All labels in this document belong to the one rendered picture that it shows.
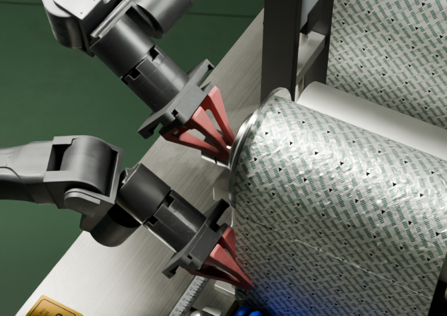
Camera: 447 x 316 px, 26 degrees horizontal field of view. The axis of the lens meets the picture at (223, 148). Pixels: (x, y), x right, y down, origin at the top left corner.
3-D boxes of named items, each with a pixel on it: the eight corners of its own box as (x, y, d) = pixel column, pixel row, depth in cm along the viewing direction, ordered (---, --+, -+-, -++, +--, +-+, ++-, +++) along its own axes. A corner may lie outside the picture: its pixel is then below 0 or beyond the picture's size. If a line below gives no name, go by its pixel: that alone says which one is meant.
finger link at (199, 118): (204, 180, 114) (147, 125, 112) (231, 141, 118) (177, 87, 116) (237, 162, 109) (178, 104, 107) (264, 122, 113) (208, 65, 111)
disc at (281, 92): (286, 146, 120) (290, 60, 108) (289, 147, 120) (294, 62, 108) (229, 232, 112) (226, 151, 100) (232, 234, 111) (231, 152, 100)
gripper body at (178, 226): (171, 283, 118) (124, 244, 117) (212, 224, 124) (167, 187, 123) (193, 267, 113) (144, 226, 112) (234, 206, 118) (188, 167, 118)
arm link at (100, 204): (69, 192, 110) (82, 132, 115) (33, 235, 118) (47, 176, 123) (162, 227, 114) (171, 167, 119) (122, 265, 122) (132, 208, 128)
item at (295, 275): (236, 300, 124) (237, 211, 110) (408, 380, 116) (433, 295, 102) (234, 303, 123) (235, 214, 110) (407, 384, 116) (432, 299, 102)
